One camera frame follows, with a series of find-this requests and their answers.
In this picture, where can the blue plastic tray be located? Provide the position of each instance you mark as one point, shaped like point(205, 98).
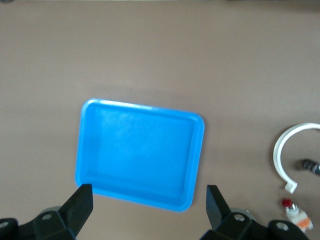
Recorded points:
point(140, 150)

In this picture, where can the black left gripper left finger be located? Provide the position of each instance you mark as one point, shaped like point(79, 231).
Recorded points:
point(77, 210)

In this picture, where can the brown table cover mat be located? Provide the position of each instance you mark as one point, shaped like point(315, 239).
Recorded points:
point(160, 50)

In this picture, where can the red indicator light orange white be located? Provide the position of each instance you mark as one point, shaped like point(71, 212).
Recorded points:
point(297, 216)

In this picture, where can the large white semicircular pipe clamp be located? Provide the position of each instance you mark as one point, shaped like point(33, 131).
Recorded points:
point(276, 150)

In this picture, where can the yellow mushroom push button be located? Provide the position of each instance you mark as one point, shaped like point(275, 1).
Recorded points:
point(311, 166)

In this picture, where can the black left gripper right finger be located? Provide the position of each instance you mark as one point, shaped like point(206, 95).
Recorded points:
point(217, 212)

